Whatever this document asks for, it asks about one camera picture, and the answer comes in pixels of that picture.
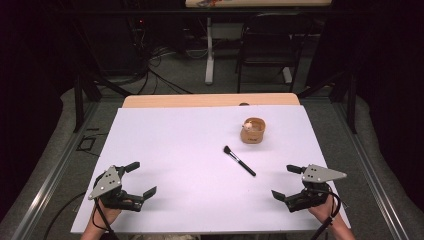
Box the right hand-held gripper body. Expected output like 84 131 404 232
284 163 348 214

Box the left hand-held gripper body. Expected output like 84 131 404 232
87 165 145 213

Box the black makeup brush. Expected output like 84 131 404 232
223 145 257 178

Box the tan wooden cup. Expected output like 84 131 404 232
240 116 267 145

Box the person's left hand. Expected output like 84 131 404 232
89 198 132 232

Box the person's right hand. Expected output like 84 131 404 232
307 194 338 224

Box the white board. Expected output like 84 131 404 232
70 104 352 235

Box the black metal stand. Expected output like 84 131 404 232
297 70 358 135
71 66 134 134

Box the white desk foot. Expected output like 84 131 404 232
282 66 294 85

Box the wooden table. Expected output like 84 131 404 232
121 92 301 109

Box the black folding chair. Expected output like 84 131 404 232
235 12 314 95

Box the white desk leg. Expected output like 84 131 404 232
204 16 215 86

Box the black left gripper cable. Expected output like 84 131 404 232
91 197 120 240

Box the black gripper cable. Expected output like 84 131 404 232
309 188 342 240
91 197 120 240

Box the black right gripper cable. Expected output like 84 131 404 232
309 188 342 240

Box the black floor cable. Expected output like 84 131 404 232
42 191 88 240

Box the aluminium rail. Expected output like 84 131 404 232
9 99 101 240
331 99 416 240

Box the bundle of black floor cables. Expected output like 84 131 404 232
109 19 208 96

